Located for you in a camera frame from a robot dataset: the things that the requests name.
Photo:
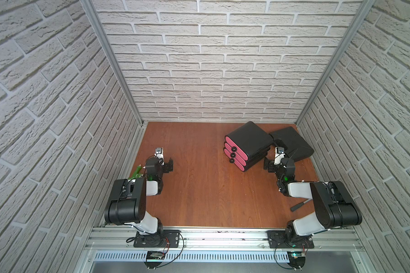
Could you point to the controller box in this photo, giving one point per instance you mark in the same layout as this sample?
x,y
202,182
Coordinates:
x,y
155,255
296,259

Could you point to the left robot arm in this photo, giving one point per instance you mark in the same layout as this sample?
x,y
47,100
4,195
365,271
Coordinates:
x,y
126,204

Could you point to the green flashlight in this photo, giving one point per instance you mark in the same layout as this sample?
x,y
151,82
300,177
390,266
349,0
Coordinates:
x,y
137,173

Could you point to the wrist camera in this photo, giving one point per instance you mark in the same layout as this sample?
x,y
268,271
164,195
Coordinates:
x,y
159,152
279,154

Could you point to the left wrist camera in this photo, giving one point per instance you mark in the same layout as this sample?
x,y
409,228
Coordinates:
x,y
159,152

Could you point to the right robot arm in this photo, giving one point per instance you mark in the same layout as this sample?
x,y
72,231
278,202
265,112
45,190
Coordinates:
x,y
333,207

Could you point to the right controller box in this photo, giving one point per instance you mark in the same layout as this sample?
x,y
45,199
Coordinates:
x,y
296,259

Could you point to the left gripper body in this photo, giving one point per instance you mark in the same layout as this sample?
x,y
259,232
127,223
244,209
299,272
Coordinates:
x,y
167,165

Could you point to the black plastic tool case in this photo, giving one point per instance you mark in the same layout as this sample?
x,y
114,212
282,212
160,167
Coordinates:
x,y
294,144

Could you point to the black drawer cabinet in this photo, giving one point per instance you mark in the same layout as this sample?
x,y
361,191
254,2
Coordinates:
x,y
253,140

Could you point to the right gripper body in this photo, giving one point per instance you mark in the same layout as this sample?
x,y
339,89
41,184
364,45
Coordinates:
x,y
272,168

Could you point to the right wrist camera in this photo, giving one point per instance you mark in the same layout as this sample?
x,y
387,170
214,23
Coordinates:
x,y
279,154

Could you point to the pink top drawer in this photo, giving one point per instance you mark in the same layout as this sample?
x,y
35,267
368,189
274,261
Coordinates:
x,y
236,148

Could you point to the left controller box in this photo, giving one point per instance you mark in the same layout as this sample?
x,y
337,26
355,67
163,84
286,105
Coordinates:
x,y
155,255

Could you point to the aluminium front rail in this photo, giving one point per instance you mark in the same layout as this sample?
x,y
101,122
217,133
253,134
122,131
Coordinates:
x,y
219,238

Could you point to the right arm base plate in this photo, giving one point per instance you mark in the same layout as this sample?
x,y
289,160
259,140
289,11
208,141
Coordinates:
x,y
281,239

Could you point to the black handled hammer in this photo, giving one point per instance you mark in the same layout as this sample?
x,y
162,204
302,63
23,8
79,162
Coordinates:
x,y
299,205

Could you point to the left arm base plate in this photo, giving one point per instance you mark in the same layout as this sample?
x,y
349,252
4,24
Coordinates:
x,y
166,239

